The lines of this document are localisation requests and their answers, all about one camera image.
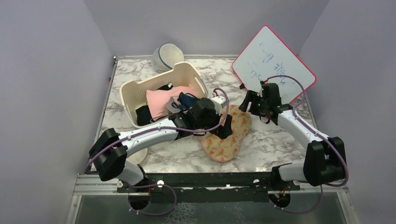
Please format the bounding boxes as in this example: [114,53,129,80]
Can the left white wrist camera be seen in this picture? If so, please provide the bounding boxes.
[210,96,226,114]

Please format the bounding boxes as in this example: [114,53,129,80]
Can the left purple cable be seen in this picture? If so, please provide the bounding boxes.
[85,88,231,217]

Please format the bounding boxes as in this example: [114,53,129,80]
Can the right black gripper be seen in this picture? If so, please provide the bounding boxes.
[239,90,269,118]

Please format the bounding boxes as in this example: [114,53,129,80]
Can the pink garment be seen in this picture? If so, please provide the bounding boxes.
[146,84,200,121]

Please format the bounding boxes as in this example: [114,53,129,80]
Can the pink framed whiteboard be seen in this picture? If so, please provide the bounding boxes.
[232,25,317,104]

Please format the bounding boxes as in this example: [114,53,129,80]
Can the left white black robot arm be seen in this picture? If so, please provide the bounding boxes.
[88,96,233,192]

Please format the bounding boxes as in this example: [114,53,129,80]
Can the round white mesh bag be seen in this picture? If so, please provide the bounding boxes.
[151,43,184,72]

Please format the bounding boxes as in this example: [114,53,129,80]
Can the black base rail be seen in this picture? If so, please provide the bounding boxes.
[117,172,300,203]

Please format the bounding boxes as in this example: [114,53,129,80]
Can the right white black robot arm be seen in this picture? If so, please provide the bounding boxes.
[239,82,349,190]

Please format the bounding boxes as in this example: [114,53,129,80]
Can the cream plastic laundry basket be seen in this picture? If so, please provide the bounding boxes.
[120,61,213,129]

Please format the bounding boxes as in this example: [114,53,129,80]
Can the round beige bra wash bag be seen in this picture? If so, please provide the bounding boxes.
[126,148,149,164]

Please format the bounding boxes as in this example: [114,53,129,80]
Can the floral orange laundry bag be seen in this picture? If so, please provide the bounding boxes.
[198,105,252,162]

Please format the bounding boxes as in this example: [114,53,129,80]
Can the black garment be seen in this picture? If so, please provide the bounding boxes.
[135,105,152,126]

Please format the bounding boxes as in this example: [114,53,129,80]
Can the dark blue bra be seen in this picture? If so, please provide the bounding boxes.
[170,92,199,111]

